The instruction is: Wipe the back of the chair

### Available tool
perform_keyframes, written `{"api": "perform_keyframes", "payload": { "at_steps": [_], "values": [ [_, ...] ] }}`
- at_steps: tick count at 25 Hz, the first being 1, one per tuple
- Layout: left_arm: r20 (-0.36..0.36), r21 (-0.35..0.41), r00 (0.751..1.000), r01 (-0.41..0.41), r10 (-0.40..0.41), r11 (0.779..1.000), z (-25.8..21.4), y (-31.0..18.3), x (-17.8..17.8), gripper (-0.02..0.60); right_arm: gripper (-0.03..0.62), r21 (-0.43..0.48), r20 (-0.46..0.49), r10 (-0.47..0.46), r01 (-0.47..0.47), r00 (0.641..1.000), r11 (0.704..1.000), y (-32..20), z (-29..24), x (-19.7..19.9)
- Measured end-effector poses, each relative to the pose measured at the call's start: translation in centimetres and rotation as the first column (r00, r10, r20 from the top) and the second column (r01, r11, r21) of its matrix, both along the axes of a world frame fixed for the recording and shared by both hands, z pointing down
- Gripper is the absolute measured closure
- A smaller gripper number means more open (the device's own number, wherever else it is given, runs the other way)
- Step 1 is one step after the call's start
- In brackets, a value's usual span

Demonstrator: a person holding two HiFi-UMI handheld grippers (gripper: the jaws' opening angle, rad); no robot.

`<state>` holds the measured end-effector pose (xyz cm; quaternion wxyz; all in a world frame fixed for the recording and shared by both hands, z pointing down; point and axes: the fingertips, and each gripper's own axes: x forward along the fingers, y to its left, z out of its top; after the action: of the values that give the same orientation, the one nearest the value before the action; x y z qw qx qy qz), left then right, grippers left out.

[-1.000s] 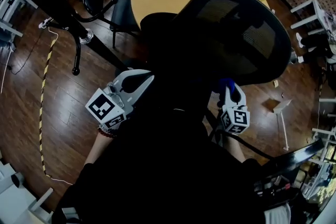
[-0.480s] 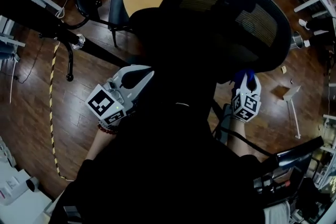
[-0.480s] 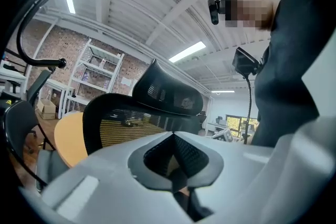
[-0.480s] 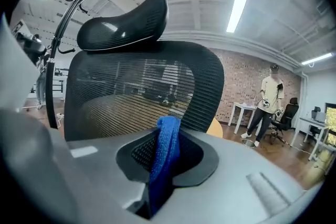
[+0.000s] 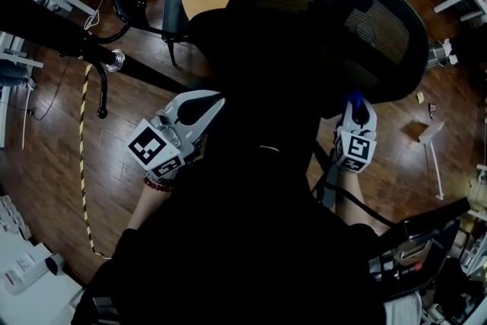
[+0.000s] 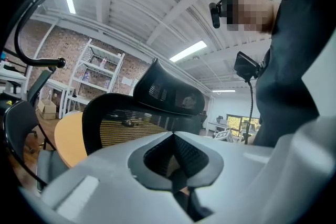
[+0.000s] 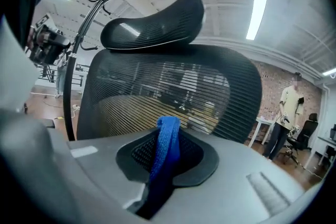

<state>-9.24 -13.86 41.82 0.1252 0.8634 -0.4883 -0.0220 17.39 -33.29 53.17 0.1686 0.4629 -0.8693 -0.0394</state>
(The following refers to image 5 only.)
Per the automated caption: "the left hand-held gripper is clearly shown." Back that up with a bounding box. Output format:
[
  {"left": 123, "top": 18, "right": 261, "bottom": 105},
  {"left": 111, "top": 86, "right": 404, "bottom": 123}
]
[{"left": 127, "top": 89, "right": 227, "bottom": 180}]

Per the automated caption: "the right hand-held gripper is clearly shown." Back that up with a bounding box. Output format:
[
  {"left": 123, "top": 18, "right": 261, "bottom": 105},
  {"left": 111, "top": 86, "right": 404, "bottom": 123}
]
[{"left": 333, "top": 97, "right": 378, "bottom": 174}]

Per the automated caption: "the blue cloth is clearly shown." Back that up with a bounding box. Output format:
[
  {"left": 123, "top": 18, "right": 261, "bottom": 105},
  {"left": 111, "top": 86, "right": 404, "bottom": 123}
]
[{"left": 339, "top": 88, "right": 367, "bottom": 116}]

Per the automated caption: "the black mesh office chair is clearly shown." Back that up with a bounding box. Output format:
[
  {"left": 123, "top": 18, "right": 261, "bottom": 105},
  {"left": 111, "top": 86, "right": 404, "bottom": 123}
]
[{"left": 187, "top": 0, "right": 431, "bottom": 149}]

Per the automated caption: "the person's left forearm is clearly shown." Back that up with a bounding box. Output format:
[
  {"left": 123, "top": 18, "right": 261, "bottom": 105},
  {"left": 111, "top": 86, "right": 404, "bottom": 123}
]
[{"left": 126, "top": 182, "right": 175, "bottom": 232}]

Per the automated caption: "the person's right forearm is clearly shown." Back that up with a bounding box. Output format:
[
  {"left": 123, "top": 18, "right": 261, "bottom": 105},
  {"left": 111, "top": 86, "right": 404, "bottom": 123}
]
[{"left": 334, "top": 169, "right": 382, "bottom": 232}]

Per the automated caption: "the silver wristwatch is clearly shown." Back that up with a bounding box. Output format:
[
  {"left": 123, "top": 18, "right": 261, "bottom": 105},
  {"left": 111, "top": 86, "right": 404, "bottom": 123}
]
[{"left": 145, "top": 170, "right": 177, "bottom": 187}]

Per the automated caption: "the silver metal bin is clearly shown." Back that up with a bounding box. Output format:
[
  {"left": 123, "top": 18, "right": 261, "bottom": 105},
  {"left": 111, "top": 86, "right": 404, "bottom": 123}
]
[{"left": 425, "top": 39, "right": 452, "bottom": 70}]

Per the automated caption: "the black folding chair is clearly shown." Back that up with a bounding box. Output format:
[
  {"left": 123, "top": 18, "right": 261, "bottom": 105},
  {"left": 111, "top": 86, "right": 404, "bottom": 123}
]
[{"left": 111, "top": 0, "right": 192, "bottom": 69}]

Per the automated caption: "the black and yellow floor tape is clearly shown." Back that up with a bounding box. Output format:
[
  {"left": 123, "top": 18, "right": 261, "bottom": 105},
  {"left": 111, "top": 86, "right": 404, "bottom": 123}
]
[{"left": 77, "top": 63, "right": 107, "bottom": 259}]

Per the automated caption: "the black chest-mounted device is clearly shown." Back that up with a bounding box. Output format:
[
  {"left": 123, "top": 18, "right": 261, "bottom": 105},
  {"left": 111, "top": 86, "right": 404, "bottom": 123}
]
[{"left": 366, "top": 197, "right": 473, "bottom": 298}]

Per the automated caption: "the person's black shirt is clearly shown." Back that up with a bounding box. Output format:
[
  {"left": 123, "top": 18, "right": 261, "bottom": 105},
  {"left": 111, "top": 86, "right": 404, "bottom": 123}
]
[{"left": 72, "top": 140, "right": 423, "bottom": 325}]

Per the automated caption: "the black tripod stand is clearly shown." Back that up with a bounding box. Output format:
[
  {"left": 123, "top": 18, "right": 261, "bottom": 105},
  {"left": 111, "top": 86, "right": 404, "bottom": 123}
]
[{"left": 0, "top": 0, "right": 199, "bottom": 120}]

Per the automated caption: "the white table with plastic boxes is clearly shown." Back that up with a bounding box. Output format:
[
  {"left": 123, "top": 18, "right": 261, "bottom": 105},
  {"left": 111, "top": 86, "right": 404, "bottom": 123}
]
[{"left": 0, "top": 193, "right": 88, "bottom": 325}]

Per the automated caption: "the red bead bracelet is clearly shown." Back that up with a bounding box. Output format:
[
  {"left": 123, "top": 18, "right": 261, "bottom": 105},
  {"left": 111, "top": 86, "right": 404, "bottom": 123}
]
[{"left": 143, "top": 177, "right": 175, "bottom": 193}]

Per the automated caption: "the white power strip with cable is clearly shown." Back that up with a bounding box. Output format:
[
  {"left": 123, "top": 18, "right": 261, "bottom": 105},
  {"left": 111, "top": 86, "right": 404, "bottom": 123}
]
[{"left": 83, "top": 0, "right": 108, "bottom": 32}]

